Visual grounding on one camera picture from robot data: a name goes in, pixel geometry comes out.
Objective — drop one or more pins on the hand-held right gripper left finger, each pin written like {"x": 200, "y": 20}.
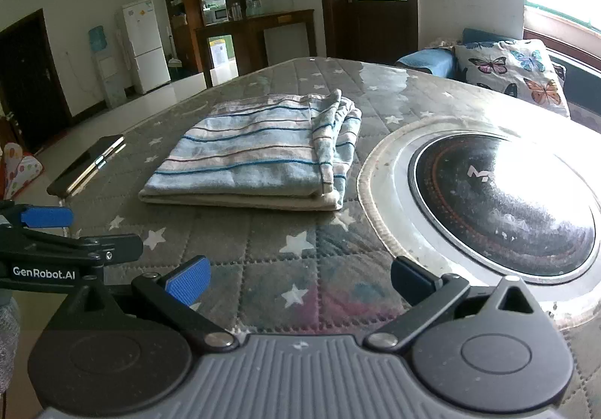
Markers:
{"x": 188, "y": 282}

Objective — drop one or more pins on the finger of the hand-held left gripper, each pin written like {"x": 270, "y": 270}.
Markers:
{"x": 47, "y": 217}
{"x": 112, "y": 246}

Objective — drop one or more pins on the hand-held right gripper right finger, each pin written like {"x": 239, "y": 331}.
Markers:
{"x": 413, "y": 280}

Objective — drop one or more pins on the striped blue beige garment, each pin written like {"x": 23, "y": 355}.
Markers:
{"x": 244, "y": 151}

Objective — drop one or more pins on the colourful polka dot object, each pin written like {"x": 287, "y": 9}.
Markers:
{"x": 21, "y": 172}

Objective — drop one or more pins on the black smartphone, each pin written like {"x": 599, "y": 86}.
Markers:
{"x": 84, "y": 165}

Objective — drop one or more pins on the round black induction hob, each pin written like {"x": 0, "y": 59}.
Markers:
{"x": 497, "y": 203}

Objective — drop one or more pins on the dark wooden door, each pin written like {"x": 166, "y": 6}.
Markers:
{"x": 33, "y": 85}

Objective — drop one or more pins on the white water dispenser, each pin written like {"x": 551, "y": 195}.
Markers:
{"x": 108, "y": 71}

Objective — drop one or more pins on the white refrigerator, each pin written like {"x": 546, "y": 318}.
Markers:
{"x": 145, "y": 48}

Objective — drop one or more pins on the white broom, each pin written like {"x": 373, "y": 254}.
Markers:
{"x": 173, "y": 55}

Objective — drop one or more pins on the white plastic bin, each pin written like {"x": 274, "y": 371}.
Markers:
{"x": 220, "y": 62}

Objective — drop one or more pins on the dark wooden shelf cabinet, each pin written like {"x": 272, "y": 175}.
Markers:
{"x": 185, "y": 43}

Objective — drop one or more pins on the blue cushion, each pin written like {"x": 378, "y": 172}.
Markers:
{"x": 429, "y": 62}

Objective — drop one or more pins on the butterfly print pillow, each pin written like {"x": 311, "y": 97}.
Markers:
{"x": 512, "y": 71}

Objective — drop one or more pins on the silver microwave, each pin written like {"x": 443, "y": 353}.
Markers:
{"x": 216, "y": 15}

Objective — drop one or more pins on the dark sofa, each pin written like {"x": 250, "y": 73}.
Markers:
{"x": 577, "y": 76}

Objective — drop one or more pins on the dark wooden console table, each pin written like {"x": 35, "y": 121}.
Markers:
{"x": 253, "y": 22}

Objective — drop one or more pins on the group of glass jars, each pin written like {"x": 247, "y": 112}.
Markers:
{"x": 246, "y": 8}

